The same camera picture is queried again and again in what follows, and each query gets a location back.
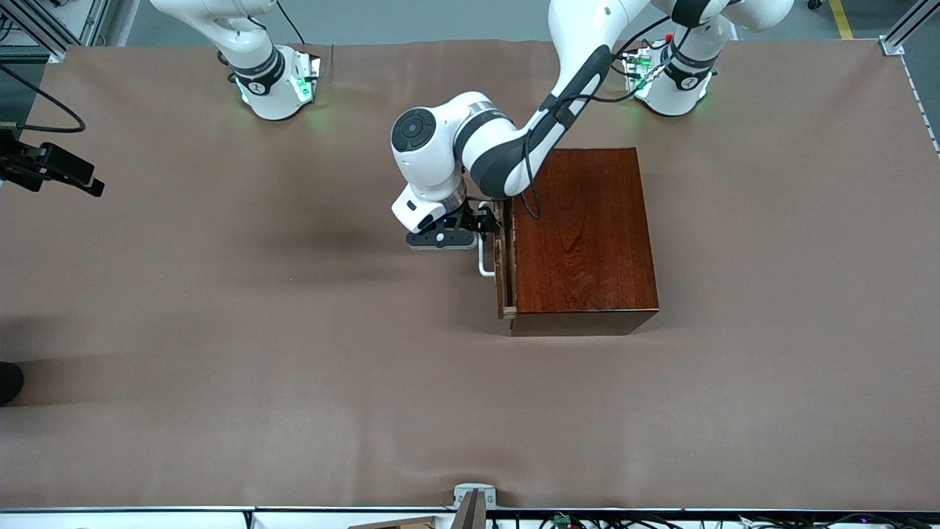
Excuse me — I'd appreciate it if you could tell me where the light wooden drawer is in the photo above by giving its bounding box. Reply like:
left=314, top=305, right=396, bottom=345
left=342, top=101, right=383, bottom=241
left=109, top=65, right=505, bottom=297
left=493, top=198, right=518, bottom=320

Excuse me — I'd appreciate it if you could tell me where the dark red wooden cabinet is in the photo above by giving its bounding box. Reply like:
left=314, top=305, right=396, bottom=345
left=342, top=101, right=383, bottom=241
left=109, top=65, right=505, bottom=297
left=502, top=147, right=659, bottom=337

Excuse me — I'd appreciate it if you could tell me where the black round object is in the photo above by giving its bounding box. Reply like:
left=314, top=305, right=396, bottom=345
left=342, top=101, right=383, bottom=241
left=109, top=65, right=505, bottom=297
left=0, top=361, right=25, bottom=406

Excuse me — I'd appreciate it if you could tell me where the brown table cover sheet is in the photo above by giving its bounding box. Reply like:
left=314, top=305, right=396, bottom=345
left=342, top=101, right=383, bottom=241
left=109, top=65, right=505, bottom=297
left=0, top=38, right=940, bottom=511

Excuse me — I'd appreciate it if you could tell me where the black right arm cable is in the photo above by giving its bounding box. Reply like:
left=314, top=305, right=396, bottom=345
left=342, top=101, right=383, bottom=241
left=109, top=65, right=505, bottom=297
left=0, top=65, right=87, bottom=135

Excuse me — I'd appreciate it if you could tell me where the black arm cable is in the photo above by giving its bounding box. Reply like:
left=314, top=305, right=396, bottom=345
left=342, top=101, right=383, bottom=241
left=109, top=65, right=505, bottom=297
left=0, top=65, right=87, bottom=135
left=520, top=16, right=673, bottom=221

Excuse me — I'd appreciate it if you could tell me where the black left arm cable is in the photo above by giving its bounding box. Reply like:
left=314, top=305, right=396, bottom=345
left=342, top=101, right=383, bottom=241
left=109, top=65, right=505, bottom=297
left=520, top=16, right=673, bottom=221

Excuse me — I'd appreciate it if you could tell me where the aluminium frame post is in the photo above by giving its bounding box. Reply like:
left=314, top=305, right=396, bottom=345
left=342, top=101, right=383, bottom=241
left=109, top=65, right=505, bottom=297
left=0, top=0, right=111, bottom=61
left=880, top=0, right=940, bottom=57

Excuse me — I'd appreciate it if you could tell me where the black right base cable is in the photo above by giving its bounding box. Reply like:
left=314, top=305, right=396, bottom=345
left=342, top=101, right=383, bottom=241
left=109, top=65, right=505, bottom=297
left=275, top=0, right=306, bottom=45

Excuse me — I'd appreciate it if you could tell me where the white table edge rail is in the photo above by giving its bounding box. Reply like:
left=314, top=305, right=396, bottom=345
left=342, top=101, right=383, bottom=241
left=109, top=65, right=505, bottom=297
left=0, top=505, right=940, bottom=529

